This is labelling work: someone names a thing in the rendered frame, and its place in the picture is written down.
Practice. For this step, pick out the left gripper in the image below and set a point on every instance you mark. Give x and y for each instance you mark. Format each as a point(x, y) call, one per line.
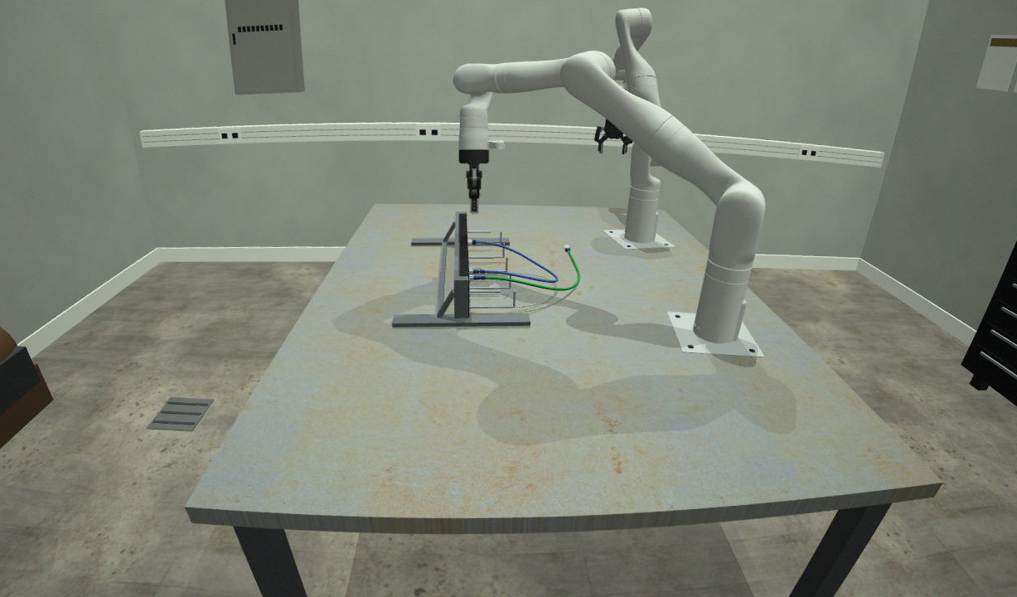
point(474, 157)

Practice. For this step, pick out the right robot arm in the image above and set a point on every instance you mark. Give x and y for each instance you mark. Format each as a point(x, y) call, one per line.
point(642, 217)

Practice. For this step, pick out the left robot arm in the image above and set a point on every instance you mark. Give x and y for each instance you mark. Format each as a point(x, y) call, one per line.
point(586, 76)

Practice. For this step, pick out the black network patch panel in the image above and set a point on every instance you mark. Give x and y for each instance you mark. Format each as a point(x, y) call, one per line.
point(461, 293)

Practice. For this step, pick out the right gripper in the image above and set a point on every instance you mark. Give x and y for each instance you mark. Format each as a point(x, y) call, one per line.
point(611, 132)

